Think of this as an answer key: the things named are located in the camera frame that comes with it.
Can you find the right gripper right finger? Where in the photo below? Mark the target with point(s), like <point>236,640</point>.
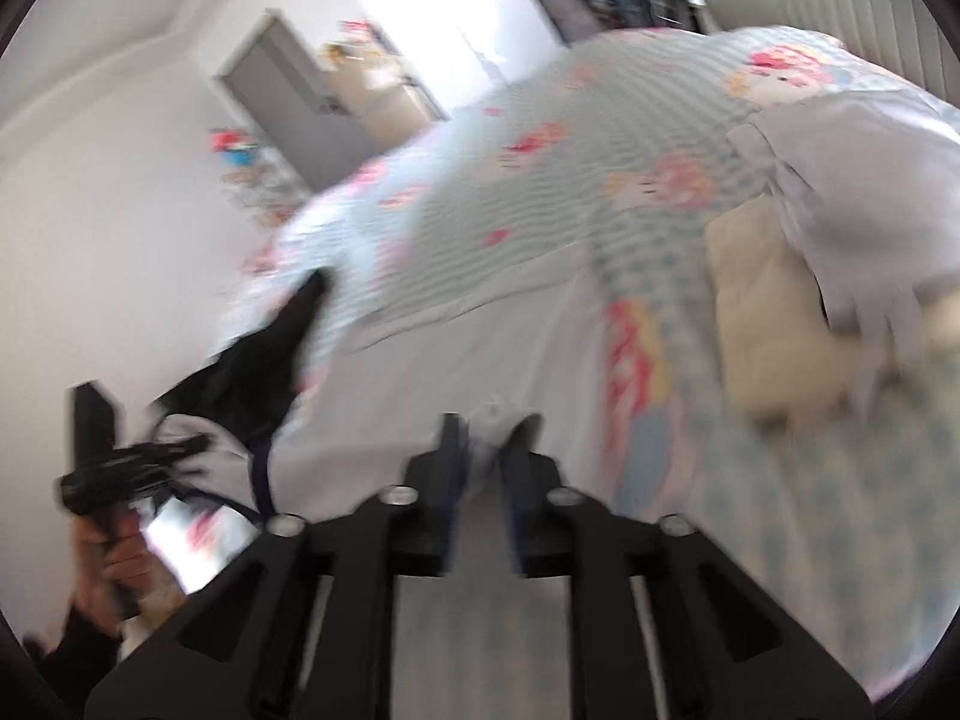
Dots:
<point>528,477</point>

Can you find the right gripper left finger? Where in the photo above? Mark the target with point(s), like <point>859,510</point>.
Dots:
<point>439,478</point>

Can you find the white shirt navy trim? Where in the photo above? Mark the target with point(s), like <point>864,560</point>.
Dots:
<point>529,342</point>

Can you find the black clothes pile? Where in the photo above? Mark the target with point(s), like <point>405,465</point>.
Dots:
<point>249,388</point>

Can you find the operator left hand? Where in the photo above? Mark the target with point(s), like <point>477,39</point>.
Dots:
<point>104,564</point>

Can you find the white small shelf rack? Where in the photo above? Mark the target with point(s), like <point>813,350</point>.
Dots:
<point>268,193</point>

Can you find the red blue toy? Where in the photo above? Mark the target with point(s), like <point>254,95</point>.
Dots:
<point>235,146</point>

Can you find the Hello Kitty checkered blanket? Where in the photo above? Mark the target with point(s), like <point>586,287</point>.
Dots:
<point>621,144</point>

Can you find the grey cabinet door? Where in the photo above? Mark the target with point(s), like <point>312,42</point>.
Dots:
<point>291,100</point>

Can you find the beige cabinet with toys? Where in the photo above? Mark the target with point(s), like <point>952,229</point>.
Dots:
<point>372,81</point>

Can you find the padded green headboard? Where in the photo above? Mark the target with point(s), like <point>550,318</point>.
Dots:
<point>847,7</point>

